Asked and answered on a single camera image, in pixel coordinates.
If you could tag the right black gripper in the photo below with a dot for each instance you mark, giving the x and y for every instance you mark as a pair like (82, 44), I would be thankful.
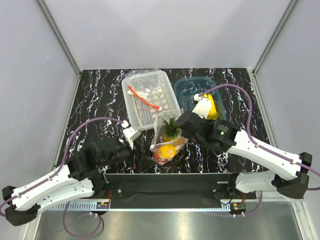
(202, 118)

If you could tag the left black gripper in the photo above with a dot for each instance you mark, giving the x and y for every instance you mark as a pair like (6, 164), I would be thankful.
(143, 156)

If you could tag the red toy apple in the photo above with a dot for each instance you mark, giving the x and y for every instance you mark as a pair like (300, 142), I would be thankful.
(156, 157)

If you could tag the orange toy pineapple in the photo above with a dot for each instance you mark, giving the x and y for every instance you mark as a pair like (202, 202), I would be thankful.
(171, 129)

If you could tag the clear dotted zip bag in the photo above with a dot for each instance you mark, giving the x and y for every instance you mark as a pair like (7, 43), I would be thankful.
(157, 140)

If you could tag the yellow toy lemon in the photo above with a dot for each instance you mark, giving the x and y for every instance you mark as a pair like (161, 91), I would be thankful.
(167, 152)

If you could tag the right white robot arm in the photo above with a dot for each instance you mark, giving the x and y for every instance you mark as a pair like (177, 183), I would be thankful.
(287, 172)

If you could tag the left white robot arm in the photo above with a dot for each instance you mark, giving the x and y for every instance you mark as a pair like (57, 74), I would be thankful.
(80, 177)

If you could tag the orange zipper clear bag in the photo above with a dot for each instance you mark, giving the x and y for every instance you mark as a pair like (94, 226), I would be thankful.
(150, 97)

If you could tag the yellow toy banana bunch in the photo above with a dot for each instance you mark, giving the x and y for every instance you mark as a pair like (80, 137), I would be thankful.
(213, 113)

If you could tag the teal transparent plastic tub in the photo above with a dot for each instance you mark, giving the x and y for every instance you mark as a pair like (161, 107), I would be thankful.
(185, 89)

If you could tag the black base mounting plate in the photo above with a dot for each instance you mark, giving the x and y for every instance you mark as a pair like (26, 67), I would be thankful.
(166, 191)

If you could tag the white perforated plastic basket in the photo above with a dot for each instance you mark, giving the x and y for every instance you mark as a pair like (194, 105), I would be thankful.
(150, 100)

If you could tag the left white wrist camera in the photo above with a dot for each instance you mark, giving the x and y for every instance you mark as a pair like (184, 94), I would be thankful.
(131, 133)

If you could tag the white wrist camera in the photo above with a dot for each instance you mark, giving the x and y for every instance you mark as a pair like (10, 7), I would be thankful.
(202, 106)
(131, 133)

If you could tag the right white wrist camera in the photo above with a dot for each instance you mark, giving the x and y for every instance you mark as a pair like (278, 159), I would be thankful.
(202, 106)

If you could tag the aluminium front rail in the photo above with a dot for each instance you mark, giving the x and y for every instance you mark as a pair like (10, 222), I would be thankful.
(77, 199)

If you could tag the right aluminium frame post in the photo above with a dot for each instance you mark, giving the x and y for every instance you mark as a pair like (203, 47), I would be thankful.
(276, 33)

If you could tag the aluminium frame post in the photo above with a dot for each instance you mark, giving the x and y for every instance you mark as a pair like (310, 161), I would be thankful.
(58, 35)
(276, 33)

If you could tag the left aluminium frame post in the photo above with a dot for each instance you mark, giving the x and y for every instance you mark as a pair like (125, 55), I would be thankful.
(58, 35)

